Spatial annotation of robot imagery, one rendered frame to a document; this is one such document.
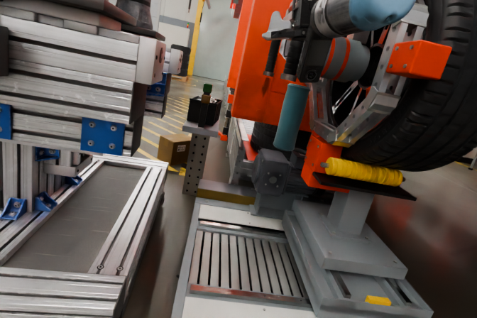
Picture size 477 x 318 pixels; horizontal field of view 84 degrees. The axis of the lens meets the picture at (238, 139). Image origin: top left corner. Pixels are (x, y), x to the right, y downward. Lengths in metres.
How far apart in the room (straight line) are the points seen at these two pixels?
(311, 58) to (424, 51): 0.24
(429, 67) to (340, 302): 0.68
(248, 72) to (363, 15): 0.94
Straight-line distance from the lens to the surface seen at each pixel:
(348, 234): 1.16
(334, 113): 1.17
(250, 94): 1.30
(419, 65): 0.70
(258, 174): 1.21
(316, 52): 0.57
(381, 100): 0.77
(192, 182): 1.57
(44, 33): 0.64
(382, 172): 0.99
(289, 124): 1.05
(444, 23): 0.80
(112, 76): 0.60
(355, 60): 0.95
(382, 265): 1.10
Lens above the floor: 0.75
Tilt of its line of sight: 14 degrees down
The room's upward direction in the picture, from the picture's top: 12 degrees clockwise
